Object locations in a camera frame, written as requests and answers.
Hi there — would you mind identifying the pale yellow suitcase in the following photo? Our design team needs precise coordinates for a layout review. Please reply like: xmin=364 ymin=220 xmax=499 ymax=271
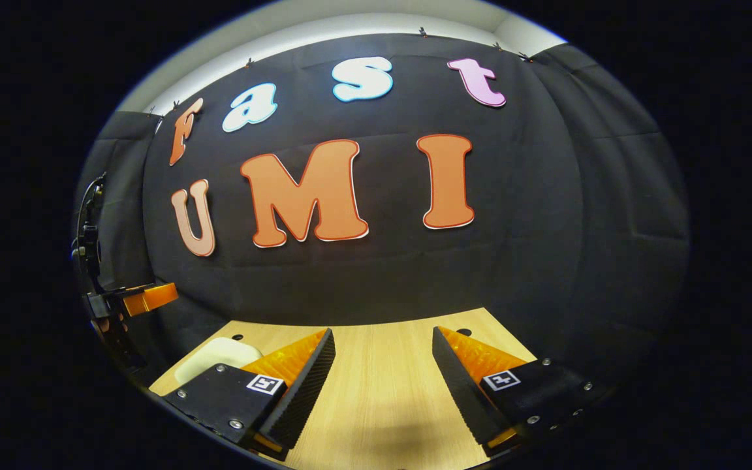
xmin=174 ymin=337 xmax=264 ymax=386

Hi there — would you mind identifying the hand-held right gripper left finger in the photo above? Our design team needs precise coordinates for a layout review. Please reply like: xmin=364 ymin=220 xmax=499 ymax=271
xmin=157 ymin=328 xmax=337 ymax=462

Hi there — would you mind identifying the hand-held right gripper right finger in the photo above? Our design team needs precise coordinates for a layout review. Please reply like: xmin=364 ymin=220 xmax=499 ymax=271
xmin=431 ymin=326 xmax=618 ymax=458

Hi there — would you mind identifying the black backdrop cloth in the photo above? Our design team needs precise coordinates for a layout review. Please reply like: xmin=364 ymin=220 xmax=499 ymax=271
xmin=74 ymin=33 xmax=690 ymax=381

